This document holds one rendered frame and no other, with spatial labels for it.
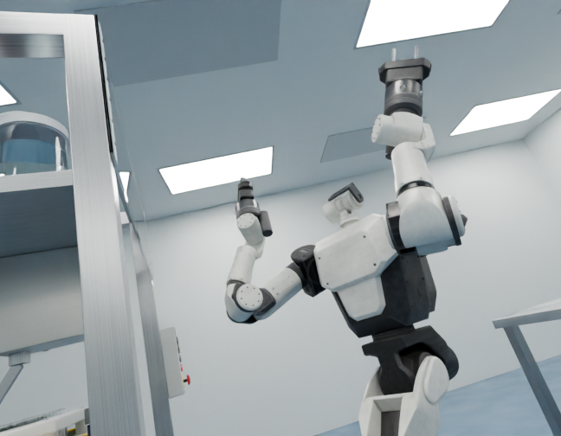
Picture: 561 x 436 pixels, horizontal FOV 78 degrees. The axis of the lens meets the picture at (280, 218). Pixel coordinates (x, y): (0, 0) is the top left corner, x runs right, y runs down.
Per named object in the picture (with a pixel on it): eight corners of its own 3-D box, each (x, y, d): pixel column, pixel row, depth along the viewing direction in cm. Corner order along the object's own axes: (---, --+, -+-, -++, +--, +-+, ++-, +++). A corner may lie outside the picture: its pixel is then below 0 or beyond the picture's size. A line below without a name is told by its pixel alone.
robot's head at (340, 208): (341, 229, 112) (332, 205, 115) (366, 216, 106) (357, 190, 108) (328, 228, 107) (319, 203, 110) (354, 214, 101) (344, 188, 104)
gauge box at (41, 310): (121, 332, 84) (112, 254, 91) (113, 327, 75) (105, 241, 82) (13, 357, 77) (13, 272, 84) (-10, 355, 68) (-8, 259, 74)
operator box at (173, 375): (184, 392, 149) (175, 330, 157) (184, 394, 134) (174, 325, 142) (170, 396, 147) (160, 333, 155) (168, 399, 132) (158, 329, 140)
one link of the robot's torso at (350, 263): (377, 334, 120) (344, 238, 132) (476, 308, 99) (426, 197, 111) (323, 352, 99) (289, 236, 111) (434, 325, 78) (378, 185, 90)
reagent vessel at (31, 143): (80, 205, 87) (75, 142, 93) (61, 174, 73) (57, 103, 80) (7, 214, 82) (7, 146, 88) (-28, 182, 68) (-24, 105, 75)
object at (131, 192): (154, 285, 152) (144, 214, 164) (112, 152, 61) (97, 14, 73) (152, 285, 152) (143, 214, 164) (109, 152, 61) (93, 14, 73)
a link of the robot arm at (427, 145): (392, 111, 81) (399, 145, 72) (429, 118, 82) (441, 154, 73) (382, 134, 86) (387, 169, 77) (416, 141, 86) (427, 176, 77)
